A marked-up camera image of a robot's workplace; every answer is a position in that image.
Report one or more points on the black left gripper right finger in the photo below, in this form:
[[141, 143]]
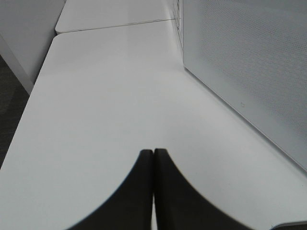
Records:
[[178, 205]]

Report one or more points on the white microwave door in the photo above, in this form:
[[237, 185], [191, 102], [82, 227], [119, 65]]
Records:
[[253, 55]]

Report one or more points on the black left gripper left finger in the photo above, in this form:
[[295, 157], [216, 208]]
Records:
[[130, 206]]

